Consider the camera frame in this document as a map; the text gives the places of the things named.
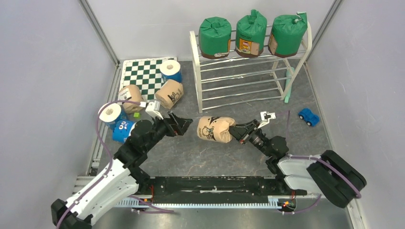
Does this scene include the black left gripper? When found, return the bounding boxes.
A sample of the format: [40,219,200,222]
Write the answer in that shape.
[144,111,193,153]

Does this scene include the brown paper roll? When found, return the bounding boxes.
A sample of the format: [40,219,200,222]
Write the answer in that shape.
[196,116,236,143]

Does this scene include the brown roll with cartoon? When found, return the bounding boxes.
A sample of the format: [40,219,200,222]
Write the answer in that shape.
[155,79,184,109]

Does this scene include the brown roll with label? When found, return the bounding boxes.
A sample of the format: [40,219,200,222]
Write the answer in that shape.
[118,84,144,114]

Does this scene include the green paper roll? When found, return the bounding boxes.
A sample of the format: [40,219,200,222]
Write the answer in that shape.
[235,10,267,58]

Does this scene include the green brown roll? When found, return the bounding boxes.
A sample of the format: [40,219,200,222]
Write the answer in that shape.
[268,12,308,58]

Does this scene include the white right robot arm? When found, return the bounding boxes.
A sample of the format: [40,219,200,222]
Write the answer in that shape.
[229,120,367,208]

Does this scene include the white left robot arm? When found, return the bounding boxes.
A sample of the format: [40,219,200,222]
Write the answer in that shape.
[51,112,193,229]

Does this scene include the cream metal shelf rack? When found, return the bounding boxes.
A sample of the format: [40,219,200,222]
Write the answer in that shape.
[190,22,313,113]

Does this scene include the green roll on shelf left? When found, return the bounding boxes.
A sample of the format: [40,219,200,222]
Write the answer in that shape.
[199,17,232,59]

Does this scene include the blue white roll rear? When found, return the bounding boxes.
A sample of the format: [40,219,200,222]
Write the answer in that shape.
[160,60,182,83]

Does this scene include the blue white roll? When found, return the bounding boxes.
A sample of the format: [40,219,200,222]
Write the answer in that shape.
[160,60,182,83]
[98,103,128,130]

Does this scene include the green white chessboard mat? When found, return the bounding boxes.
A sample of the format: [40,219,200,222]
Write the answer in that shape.
[118,57,177,100]

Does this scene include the blue toy car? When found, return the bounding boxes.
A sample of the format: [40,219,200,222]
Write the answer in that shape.
[298,108,320,126]

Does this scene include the mint green stick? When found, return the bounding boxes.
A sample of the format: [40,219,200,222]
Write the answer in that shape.
[284,67,296,104]

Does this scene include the blue white roll front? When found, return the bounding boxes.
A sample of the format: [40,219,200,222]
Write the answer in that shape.
[98,103,128,130]

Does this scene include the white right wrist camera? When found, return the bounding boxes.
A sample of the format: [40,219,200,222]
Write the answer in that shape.
[257,111,276,129]

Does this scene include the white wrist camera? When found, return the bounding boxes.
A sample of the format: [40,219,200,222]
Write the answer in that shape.
[139,100,163,119]
[257,111,276,129]

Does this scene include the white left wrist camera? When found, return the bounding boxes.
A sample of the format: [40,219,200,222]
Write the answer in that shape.
[139,100,163,119]

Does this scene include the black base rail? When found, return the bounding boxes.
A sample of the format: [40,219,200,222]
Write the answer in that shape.
[118,176,307,209]

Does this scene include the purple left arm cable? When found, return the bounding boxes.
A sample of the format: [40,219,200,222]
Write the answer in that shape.
[56,100,142,229]

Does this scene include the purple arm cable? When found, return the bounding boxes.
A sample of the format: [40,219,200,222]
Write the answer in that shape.
[275,110,362,199]
[56,100,142,229]

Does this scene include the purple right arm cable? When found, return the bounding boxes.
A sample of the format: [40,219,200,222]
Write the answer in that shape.
[275,110,362,199]

